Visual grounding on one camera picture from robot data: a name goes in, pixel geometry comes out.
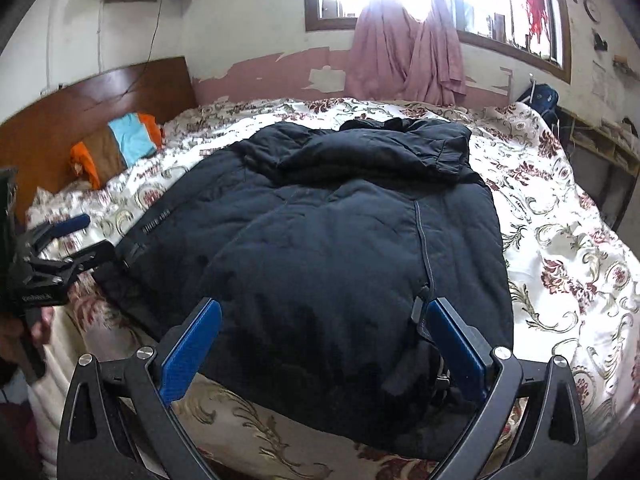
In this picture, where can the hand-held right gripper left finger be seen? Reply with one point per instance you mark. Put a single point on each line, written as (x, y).
(192, 345)

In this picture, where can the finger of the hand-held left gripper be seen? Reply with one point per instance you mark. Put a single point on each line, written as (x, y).
(80, 257)
(70, 223)

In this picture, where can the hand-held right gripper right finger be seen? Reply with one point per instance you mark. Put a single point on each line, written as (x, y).
(457, 345)

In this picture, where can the navy padded jacket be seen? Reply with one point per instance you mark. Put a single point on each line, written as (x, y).
(320, 270)

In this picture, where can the red hanging clothes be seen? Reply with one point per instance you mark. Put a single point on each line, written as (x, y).
(534, 7)

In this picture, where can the person's left hand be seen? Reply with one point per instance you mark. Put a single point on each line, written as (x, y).
(42, 325)

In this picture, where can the orange brown blue pillow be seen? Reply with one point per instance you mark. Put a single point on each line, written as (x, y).
(120, 145)

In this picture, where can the wooden headboard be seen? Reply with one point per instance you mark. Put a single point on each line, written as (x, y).
(65, 115)

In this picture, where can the floral bed blanket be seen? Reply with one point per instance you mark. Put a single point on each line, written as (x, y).
(560, 240)

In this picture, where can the wooden desk with shelves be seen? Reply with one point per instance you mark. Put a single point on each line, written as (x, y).
(595, 170)

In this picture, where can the blue backpack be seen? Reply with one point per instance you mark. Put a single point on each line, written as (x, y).
(540, 102)

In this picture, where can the pink curtain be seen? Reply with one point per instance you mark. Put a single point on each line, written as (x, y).
(380, 55)
(440, 55)

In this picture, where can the brown framed window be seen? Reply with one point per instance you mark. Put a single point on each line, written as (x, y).
(312, 10)

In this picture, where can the white paper on wall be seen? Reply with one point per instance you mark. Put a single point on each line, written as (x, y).
(599, 80)

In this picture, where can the small wall shelf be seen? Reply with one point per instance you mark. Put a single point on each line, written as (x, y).
(624, 61)

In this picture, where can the black wall ornament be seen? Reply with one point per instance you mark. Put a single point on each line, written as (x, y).
(600, 40)

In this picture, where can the round wall clock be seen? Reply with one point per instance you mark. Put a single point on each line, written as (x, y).
(592, 11)

